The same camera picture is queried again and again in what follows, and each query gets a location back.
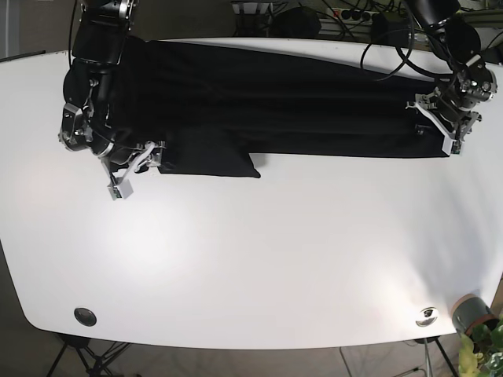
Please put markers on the silver table grommet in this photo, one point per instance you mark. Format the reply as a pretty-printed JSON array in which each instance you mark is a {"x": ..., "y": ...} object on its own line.
[{"x": 426, "y": 317}]

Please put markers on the black table grommet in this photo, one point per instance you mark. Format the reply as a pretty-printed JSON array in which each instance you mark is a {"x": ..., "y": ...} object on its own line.
[{"x": 85, "y": 316}]

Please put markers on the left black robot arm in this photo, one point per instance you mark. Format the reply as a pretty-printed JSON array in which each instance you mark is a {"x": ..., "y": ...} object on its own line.
[{"x": 457, "y": 43}]

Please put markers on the white power strip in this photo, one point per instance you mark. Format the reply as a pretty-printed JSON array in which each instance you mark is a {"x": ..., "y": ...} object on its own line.
[{"x": 351, "y": 15}]

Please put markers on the grey plant pot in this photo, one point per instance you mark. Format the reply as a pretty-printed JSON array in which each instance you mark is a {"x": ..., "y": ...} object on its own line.
[{"x": 470, "y": 311}]

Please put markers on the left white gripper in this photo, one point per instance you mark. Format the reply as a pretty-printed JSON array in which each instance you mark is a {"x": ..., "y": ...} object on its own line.
[{"x": 453, "y": 122}]

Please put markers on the green potted plant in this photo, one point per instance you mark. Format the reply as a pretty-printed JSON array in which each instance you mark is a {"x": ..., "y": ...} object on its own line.
[{"x": 481, "y": 350}]

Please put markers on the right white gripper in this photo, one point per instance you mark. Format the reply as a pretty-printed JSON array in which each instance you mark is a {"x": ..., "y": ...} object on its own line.
[{"x": 122, "y": 162}]

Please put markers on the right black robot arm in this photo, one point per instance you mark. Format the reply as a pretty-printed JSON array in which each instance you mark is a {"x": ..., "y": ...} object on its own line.
[{"x": 95, "y": 50}]

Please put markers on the black T-shirt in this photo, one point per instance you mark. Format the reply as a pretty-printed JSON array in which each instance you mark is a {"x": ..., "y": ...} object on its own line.
[{"x": 215, "y": 107}]

